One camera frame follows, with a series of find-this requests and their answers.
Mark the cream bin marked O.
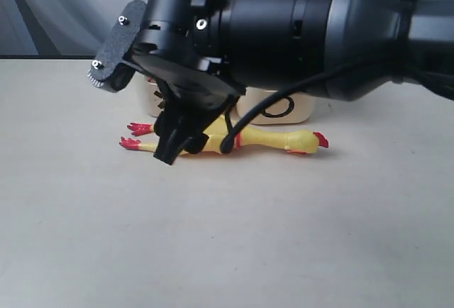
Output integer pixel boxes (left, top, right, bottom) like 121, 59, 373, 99
236, 87, 316, 125

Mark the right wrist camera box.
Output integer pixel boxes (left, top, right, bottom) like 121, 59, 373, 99
87, 0, 146, 93

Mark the white backdrop curtain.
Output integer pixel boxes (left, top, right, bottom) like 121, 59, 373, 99
1, 0, 132, 58

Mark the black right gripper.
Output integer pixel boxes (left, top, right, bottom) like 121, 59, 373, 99
132, 0, 245, 165

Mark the cream bin marked X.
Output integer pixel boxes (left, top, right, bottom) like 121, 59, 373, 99
136, 76, 165, 118

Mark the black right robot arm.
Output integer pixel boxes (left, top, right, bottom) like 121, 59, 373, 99
132, 0, 453, 164

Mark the yellow rubber chicken back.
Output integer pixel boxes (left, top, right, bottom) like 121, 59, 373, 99
119, 115, 329, 154

